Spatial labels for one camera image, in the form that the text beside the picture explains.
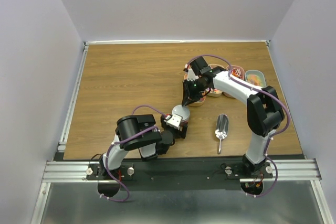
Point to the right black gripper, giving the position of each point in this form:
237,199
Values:
188,97

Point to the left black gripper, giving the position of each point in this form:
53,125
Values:
181,134

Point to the orange tray star candies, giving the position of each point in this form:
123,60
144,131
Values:
198,103

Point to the beige tray swirl lollipops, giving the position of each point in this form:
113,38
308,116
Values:
214,92

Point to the silver metal scoop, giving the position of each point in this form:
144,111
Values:
221,131

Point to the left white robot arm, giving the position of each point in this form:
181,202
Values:
139,132

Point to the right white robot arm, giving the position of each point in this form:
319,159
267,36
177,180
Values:
264,110

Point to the blue tray popsicle candies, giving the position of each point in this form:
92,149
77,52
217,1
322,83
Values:
255,77

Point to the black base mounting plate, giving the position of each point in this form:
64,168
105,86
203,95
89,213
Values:
189,173

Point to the pink tray round lollipops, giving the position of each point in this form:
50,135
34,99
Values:
238,72

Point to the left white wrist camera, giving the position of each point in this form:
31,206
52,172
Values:
174,121

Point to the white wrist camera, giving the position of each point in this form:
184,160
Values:
174,121
190,75

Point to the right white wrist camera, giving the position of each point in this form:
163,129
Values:
190,75

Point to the aluminium frame rail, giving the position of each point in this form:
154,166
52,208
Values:
75,172

